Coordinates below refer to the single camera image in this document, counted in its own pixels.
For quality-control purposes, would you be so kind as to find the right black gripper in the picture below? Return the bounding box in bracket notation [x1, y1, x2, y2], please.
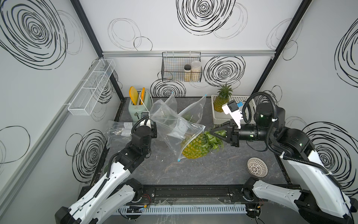
[209, 118, 273, 146]

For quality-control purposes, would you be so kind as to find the clear zip-top bag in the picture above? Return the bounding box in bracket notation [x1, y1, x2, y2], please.
[150, 100, 205, 161]
[179, 95, 207, 124]
[104, 120, 134, 149]
[165, 92, 178, 112]

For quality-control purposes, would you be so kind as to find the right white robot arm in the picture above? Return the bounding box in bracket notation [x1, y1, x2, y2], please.
[211, 92, 358, 224]

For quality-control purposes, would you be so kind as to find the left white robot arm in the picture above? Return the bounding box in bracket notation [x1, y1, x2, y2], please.
[55, 112, 157, 224]

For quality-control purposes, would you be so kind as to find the cream perforated plastic basket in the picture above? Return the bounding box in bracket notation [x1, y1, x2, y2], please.
[210, 94, 258, 125]

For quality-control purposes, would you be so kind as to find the white round sink strainer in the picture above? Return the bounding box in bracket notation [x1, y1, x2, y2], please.
[247, 157, 268, 178]

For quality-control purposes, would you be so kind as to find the white-lid spice jar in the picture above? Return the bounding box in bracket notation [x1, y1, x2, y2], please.
[191, 60, 202, 82]

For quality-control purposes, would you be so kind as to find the dark-lid spice jar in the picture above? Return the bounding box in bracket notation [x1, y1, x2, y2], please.
[184, 64, 191, 82]

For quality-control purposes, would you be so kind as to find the right yellow toast slice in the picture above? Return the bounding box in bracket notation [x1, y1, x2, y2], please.
[140, 87, 145, 105]

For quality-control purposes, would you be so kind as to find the yellow toast slice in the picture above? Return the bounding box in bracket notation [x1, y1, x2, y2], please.
[140, 87, 145, 105]
[129, 86, 139, 105]

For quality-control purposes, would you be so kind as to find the mint green toaster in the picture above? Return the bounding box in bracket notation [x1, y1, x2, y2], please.
[128, 90, 153, 122]

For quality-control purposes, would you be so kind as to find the left yellow toast slice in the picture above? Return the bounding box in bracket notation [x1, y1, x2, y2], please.
[129, 86, 139, 105]

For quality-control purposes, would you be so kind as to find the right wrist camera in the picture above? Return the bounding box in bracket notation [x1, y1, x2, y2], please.
[222, 100, 243, 129]

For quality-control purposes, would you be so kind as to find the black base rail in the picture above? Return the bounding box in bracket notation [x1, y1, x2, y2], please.
[129, 184, 268, 204]

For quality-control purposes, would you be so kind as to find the grey slotted cable duct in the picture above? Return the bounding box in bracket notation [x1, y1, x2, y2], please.
[114, 204, 247, 216]

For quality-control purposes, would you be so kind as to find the black wire wall basket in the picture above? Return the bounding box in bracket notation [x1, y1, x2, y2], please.
[161, 51, 202, 82]

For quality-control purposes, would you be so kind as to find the white mesh wall shelf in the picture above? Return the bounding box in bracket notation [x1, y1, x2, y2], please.
[68, 58, 116, 116]

